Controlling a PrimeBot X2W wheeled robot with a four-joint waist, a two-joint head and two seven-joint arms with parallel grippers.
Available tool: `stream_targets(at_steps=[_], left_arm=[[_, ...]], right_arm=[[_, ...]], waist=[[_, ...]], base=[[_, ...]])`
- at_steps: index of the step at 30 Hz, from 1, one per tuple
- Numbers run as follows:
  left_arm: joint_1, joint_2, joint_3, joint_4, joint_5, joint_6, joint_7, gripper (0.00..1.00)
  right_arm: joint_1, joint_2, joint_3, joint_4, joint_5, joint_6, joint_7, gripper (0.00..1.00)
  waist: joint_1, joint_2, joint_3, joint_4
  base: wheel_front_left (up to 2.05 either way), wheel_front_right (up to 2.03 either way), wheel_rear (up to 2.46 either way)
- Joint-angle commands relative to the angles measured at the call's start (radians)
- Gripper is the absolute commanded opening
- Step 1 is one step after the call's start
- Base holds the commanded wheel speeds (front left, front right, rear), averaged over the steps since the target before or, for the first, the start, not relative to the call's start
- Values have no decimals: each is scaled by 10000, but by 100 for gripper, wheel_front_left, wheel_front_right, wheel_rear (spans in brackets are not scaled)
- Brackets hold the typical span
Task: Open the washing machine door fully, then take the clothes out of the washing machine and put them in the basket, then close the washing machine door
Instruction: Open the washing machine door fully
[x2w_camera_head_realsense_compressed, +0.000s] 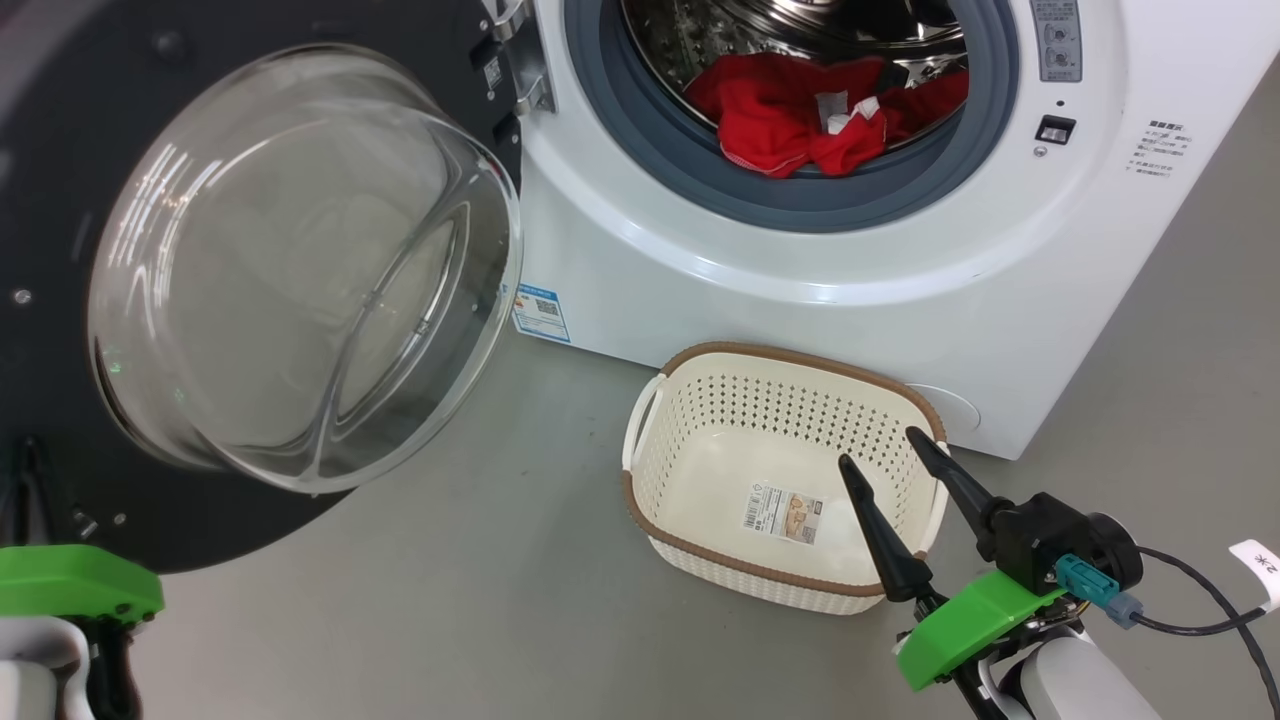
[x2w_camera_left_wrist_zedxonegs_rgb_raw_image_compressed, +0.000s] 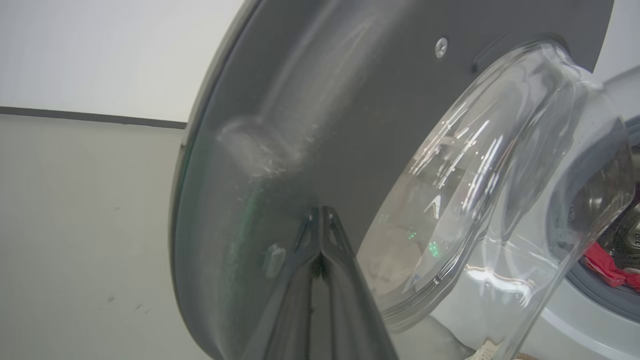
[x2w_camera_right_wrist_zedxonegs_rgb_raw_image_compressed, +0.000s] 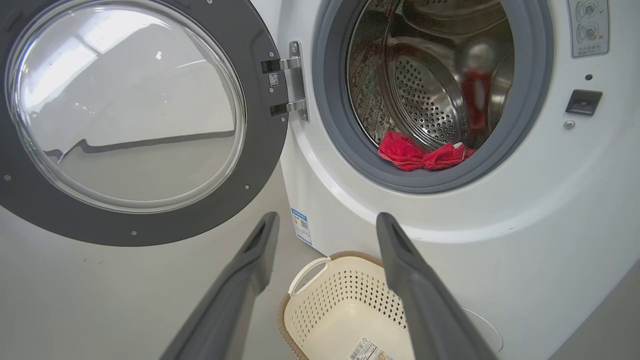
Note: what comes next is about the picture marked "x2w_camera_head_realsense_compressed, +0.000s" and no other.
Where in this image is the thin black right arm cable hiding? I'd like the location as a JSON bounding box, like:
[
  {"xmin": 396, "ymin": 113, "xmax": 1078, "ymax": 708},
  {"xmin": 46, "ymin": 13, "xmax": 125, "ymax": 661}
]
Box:
[{"xmin": 1130, "ymin": 545, "xmax": 1280, "ymax": 720}]

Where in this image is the round white filter cover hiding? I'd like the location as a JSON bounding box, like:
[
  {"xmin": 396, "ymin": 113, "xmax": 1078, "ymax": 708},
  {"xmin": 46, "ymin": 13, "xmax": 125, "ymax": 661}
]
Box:
[{"xmin": 900, "ymin": 383, "xmax": 983, "ymax": 441}]

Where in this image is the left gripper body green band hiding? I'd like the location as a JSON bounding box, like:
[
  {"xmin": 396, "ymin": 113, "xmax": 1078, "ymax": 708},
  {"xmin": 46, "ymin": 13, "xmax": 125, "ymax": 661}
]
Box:
[{"xmin": 0, "ymin": 545, "xmax": 164, "ymax": 626}]

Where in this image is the grey warning sticker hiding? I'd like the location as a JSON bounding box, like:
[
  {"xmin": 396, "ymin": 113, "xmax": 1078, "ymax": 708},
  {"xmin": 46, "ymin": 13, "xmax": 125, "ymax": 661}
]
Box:
[{"xmin": 1030, "ymin": 0, "xmax": 1084, "ymax": 83}]

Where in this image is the cream laundry basket brown rim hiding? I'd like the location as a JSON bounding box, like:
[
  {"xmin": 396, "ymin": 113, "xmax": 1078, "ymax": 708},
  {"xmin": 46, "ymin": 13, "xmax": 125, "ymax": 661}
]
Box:
[{"xmin": 622, "ymin": 342, "xmax": 948, "ymax": 615}]

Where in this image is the white front-load washing machine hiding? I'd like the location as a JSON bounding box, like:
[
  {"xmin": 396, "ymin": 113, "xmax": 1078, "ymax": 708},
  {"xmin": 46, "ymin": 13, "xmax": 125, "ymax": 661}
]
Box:
[{"xmin": 480, "ymin": 0, "xmax": 1280, "ymax": 461}]

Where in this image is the white cable tag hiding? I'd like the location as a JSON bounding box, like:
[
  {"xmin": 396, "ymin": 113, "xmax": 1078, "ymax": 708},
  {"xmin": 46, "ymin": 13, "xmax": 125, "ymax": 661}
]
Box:
[{"xmin": 1228, "ymin": 540, "xmax": 1280, "ymax": 611}]

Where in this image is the red garment with white trim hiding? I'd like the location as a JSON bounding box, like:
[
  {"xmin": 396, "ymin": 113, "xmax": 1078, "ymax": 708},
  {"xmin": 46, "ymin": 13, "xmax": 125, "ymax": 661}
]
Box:
[{"xmin": 685, "ymin": 52, "xmax": 891, "ymax": 179}]

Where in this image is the white product label sticker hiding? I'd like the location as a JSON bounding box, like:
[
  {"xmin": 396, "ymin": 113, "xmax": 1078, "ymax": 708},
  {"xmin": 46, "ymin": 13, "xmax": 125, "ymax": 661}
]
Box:
[{"xmin": 741, "ymin": 486, "xmax": 825, "ymax": 545}]

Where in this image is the black washer door glass window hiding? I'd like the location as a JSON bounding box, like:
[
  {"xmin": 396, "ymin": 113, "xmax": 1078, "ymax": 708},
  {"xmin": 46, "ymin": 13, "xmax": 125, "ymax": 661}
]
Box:
[{"xmin": 0, "ymin": 0, "xmax": 526, "ymax": 576}]

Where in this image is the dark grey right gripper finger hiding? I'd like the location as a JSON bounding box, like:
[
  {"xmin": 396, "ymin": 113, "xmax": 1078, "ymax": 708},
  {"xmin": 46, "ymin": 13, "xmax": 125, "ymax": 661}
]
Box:
[
  {"xmin": 905, "ymin": 428, "xmax": 996, "ymax": 546},
  {"xmin": 838, "ymin": 453, "xmax": 936, "ymax": 603}
]

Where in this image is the stainless steel washing machine drum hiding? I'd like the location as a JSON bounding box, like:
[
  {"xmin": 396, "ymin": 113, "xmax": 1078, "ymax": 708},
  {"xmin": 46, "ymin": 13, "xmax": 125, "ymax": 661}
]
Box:
[{"xmin": 620, "ymin": 0, "xmax": 969, "ymax": 151}]

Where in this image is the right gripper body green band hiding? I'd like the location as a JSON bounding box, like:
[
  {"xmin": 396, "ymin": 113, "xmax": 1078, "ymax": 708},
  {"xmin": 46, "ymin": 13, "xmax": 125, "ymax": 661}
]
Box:
[{"xmin": 895, "ymin": 570, "xmax": 1068, "ymax": 693}]

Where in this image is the teal right camera cable connector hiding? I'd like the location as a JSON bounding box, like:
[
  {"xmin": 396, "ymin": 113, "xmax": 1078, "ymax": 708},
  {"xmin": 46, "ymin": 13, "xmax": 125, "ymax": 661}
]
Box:
[{"xmin": 1055, "ymin": 555, "xmax": 1143, "ymax": 629}]

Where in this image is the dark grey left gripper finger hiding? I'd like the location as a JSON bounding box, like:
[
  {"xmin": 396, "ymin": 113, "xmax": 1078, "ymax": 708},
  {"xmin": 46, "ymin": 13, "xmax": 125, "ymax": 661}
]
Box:
[
  {"xmin": 0, "ymin": 440, "xmax": 36, "ymax": 546},
  {"xmin": 30, "ymin": 440, "xmax": 86, "ymax": 546}
]

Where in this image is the blue energy label sticker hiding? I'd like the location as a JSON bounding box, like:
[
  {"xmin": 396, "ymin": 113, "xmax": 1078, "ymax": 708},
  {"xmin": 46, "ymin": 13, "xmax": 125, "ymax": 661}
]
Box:
[{"xmin": 512, "ymin": 283, "xmax": 571, "ymax": 344}]

